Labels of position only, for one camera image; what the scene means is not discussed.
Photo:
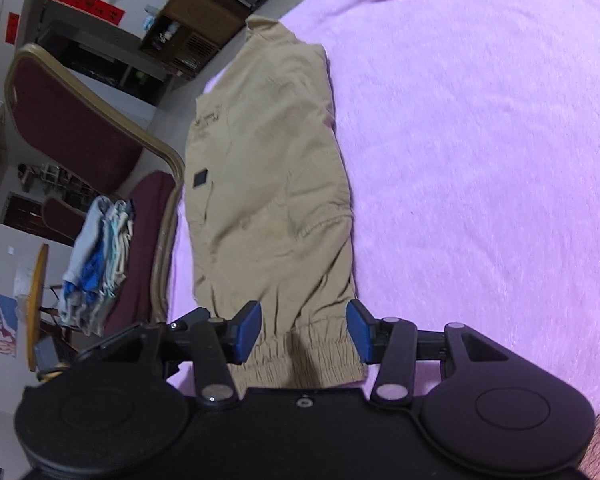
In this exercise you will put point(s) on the round wooden table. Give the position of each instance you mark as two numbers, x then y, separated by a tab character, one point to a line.
36	300

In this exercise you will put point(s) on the red wall banner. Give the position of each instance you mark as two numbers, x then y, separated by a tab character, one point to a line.
80	0

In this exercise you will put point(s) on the purple towel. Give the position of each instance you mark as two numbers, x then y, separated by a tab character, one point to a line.
480	160

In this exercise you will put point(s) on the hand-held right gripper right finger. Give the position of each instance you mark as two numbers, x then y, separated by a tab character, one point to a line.
360	332

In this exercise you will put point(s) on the stack of folded clothes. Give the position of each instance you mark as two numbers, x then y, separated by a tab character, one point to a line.
97	260

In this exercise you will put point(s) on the maroon chair with gold frame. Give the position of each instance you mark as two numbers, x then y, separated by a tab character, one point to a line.
70	120
62	220

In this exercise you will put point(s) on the khaki pants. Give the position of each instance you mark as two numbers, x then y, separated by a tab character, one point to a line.
265	185

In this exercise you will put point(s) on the wooden cabinet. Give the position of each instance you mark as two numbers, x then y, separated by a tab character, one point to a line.
200	20

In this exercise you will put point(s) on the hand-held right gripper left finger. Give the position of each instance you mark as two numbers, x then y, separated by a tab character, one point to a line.
247	332

